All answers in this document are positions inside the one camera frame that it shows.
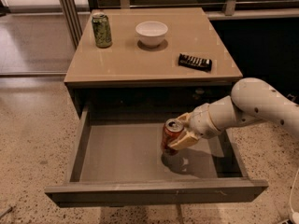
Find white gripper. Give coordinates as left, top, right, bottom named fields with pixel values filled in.
left=167, top=104, right=221, bottom=150

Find red coke can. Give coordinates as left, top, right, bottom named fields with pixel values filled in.
left=161, top=119, right=184, bottom=155

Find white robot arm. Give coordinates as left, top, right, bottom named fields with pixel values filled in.
left=163, top=78, right=299, bottom=151

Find open grey top drawer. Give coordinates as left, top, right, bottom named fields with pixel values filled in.
left=45, top=105, right=268, bottom=207

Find grey cabinet with tan top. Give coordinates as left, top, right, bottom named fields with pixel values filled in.
left=64, top=7, right=242, bottom=114

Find green soda can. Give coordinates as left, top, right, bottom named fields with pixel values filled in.
left=92, top=12, right=112, bottom=49

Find black snack bar packet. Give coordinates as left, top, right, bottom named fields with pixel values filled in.
left=178, top=54, right=212, bottom=72

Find white bowl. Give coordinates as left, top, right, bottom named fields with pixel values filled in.
left=135, top=21, right=168, bottom=48

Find white cable on floor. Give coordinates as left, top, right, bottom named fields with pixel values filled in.
left=288, top=167, right=299, bottom=224

